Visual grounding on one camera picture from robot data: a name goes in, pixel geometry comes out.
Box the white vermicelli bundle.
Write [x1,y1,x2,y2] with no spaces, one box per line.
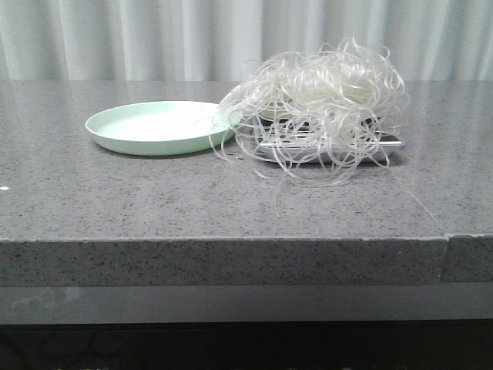
[194,36,411,219]

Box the digital kitchen scale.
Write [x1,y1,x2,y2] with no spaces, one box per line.
[250,116,404,167]

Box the light green plate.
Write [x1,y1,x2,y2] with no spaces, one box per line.
[86,101,240,156]

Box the white curtain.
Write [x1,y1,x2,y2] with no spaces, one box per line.
[1,1,492,81]

